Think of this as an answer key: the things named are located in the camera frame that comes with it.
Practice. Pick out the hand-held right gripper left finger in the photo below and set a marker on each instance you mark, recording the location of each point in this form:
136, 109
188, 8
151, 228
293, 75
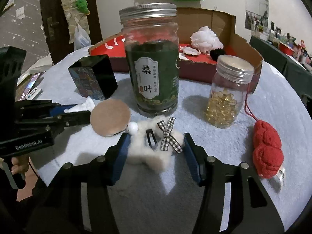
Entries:
119, 160

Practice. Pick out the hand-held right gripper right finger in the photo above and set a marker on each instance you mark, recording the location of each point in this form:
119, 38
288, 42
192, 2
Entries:
193, 158

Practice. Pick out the cream fluffy bow hair clip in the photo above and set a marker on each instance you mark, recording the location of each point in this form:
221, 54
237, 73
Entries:
141, 151

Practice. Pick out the dark brown door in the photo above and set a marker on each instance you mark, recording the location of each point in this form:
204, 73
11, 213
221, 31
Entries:
97, 4

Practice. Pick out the person's left forearm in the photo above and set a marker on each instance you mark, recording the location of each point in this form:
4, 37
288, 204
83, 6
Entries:
24, 204

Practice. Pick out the small jar of gold capsules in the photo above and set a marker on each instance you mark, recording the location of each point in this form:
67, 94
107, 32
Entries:
226, 90

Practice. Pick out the cardboard box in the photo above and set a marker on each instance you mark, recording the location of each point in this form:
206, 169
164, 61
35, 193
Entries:
207, 19

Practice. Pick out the smartphone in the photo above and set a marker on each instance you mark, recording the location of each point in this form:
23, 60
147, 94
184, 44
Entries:
31, 84

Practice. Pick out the person's left hand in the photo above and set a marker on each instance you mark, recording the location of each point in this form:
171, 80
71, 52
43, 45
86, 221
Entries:
18, 163

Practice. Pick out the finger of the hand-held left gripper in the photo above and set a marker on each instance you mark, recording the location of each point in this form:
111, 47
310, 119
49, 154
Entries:
75, 118
58, 108

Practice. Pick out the red basin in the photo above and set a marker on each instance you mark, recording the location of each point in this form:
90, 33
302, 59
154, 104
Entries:
286, 48

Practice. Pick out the black fuzzy item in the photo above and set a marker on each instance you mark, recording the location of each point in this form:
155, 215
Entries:
218, 54

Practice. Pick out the clear plastic bag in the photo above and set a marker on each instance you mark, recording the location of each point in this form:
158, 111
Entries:
81, 39

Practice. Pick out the table with green cloth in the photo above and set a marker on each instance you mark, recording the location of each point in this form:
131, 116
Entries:
275, 58

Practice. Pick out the wall mirror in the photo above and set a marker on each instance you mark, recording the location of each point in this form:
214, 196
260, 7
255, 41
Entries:
256, 4

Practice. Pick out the red knit plush with tag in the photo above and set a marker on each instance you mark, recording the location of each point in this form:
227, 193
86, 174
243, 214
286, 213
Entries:
265, 146

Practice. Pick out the white mesh bath pouf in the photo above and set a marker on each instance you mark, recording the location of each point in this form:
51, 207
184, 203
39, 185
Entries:
204, 39

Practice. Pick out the tan round powder puff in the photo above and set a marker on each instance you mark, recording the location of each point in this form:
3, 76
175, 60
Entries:
109, 117

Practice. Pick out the green dinosaur toy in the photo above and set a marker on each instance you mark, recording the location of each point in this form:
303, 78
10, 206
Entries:
82, 3

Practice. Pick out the beige hanging organiser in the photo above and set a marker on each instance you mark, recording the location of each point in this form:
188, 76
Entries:
70, 17

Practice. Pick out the black printed box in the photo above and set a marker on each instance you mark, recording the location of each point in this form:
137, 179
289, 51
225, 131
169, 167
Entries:
97, 75

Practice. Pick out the large glass jar metal lid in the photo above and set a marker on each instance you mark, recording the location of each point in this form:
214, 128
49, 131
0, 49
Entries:
151, 53

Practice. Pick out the cluster of bottles and jars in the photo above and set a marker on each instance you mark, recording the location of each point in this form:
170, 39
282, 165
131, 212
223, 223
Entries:
292, 41

